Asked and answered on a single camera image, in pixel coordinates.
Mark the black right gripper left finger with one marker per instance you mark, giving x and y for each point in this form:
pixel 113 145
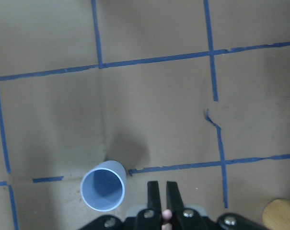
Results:
pixel 153 197

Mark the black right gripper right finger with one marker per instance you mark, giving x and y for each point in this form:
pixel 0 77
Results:
pixel 174 201

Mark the light blue plastic cup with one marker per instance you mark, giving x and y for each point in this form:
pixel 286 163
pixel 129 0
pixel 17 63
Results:
pixel 103 187

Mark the bamboo cylinder holder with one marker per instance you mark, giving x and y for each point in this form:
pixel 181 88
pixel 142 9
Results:
pixel 276 215

